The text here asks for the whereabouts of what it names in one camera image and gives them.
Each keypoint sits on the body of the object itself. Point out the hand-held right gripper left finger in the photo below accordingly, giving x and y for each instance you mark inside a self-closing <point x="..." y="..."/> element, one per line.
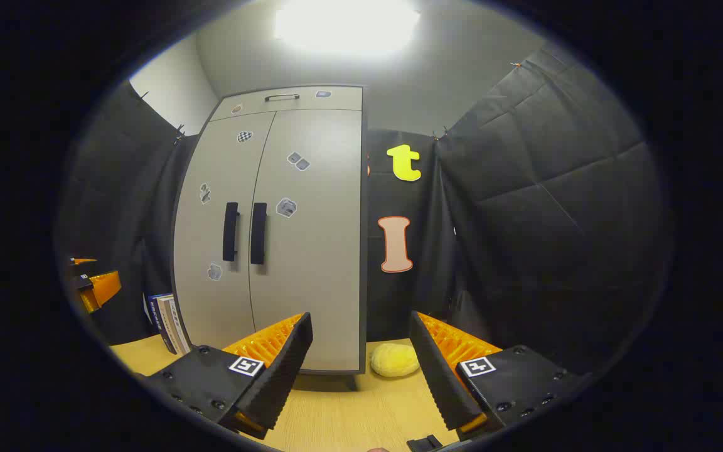
<point x="286" y="370"/>

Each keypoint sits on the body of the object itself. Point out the large ceiling light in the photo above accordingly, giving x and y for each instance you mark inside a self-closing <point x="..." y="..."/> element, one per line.
<point x="346" y="25"/>

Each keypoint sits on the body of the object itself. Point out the white book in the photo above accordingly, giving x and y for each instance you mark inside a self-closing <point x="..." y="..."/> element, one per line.
<point x="179" y="329"/>

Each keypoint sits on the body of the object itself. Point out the grey cabinet drawer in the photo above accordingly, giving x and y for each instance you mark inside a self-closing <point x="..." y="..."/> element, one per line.
<point x="336" y="103"/>

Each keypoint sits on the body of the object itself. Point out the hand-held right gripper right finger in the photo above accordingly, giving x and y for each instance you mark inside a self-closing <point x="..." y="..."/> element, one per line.
<point x="437" y="376"/>

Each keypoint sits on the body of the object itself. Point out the blue book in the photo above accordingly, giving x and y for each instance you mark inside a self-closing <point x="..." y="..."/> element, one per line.
<point x="155" y="320"/>

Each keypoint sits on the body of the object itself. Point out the beige book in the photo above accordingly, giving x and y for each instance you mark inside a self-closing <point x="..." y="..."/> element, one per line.
<point x="170" y="323"/>

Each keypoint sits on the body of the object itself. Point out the grey double-door shoe cabinet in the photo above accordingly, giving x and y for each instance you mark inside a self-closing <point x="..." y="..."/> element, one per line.
<point x="363" y="251"/>

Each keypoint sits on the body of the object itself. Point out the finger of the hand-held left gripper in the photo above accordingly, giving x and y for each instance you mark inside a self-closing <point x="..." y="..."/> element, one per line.
<point x="105" y="287"/>
<point x="84" y="260"/>

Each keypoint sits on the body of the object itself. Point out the black backdrop cloth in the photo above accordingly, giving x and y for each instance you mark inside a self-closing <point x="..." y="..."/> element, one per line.
<point x="556" y="220"/>

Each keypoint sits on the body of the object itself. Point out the grey cabinet door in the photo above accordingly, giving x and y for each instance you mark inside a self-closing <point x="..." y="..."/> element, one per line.
<point x="211" y="232"/>
<point x="317" y="270"/>

